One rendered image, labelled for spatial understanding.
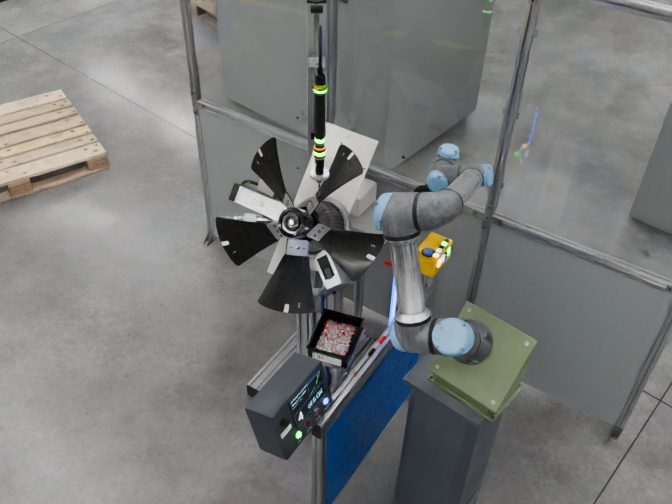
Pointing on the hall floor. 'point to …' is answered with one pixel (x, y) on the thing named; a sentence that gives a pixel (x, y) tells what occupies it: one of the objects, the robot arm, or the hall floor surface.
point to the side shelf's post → (358, 296)
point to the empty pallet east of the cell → (44, 144)
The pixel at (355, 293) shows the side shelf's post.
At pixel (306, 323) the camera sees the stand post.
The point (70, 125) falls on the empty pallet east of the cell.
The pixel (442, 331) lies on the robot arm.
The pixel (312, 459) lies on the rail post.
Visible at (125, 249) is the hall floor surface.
